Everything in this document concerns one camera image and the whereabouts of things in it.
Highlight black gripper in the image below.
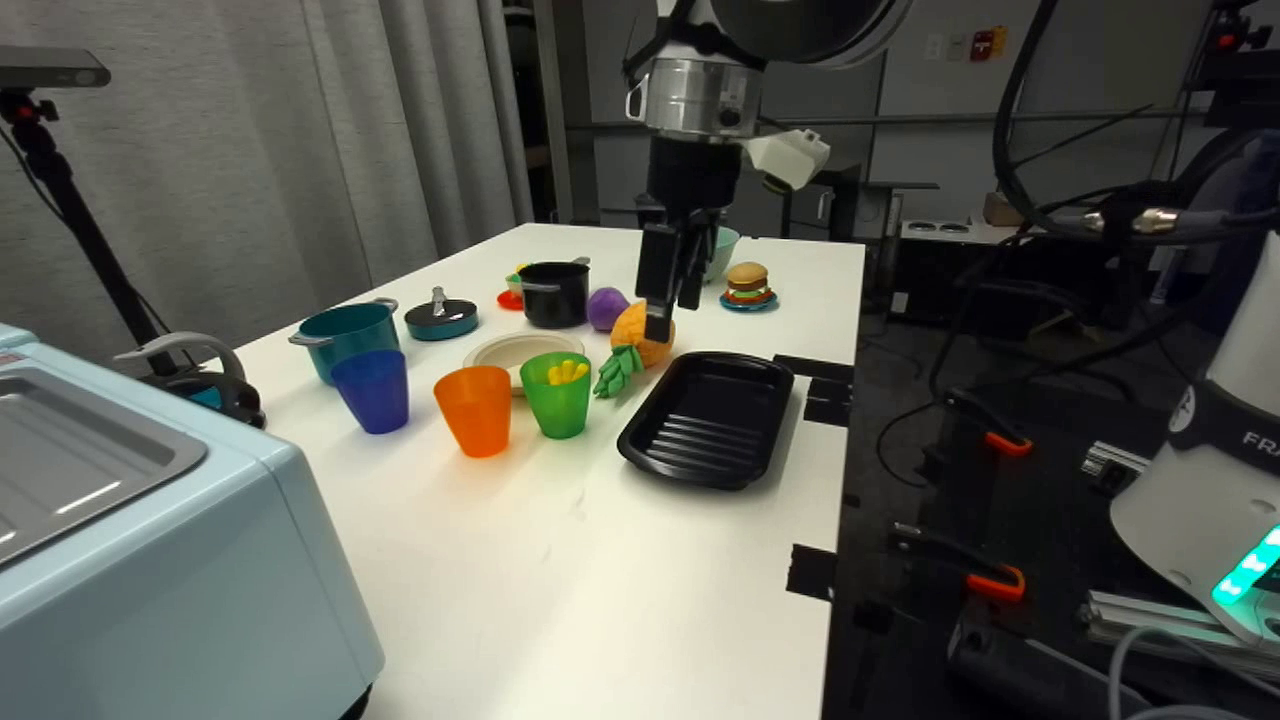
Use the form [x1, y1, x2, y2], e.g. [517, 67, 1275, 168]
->
[636, 132, 744, 348]

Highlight yellow toy food pieces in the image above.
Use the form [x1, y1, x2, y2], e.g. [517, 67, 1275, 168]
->
[538, 355, 591, 391]

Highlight green plastic cup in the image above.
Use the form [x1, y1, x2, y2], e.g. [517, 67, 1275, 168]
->
[517, 348, 595, 444]

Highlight beige shallow bowl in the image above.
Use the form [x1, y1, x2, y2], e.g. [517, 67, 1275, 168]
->
[464, 327, 580, 391]

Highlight orange plastic cup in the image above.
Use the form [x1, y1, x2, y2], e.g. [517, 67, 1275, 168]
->
[427, 362, 518, 462]

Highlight blue plastic cup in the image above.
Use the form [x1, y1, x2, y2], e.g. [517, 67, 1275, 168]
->
[327, 348, 415, 440]

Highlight toy burger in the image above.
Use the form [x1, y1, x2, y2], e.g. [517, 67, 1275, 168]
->
[722, 258, 776, 308]

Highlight purple toy eggplant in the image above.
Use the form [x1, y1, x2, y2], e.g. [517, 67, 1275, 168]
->
[582, 284, 633, 335]

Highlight small blue plate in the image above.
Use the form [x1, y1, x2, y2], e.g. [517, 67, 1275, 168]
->
[716, 284, 783, 320]

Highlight black ridged tray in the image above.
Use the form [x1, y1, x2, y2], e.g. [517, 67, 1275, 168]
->
[610, 348, 801, 495]

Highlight black table edge patch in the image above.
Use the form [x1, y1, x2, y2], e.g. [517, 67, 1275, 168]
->
[783, 537, 838, 602]
[801, 391, 855, 431]

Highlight teal toy pot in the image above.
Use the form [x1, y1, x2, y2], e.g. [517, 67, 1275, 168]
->
[286, 297, 405, 391]

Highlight cardboard box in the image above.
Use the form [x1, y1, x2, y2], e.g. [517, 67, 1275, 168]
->
[978, 187, 1040, 231]

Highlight grey curtain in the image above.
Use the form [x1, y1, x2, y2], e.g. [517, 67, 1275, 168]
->
[0, 0, 537, 362]

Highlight light blue toy toaster oven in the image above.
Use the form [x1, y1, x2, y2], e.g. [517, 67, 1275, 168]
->
[0, 320, 386, 720]

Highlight black toy pot with handle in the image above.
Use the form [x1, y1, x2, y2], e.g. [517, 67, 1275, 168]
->
[517, 257, 595, 333]

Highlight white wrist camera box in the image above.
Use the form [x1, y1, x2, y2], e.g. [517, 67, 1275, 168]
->
[738, 125, 837, 190]

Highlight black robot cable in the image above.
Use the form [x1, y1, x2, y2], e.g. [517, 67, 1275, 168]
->
[992, 0, 1280, 271]

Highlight orange handled clamp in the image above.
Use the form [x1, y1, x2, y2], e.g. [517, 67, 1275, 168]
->
[886, 521, 1031, 612]
[940, 386, 1040, 462]

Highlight black camera tripod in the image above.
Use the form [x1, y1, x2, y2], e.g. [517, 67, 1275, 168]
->
[0, 45, 182, 383]

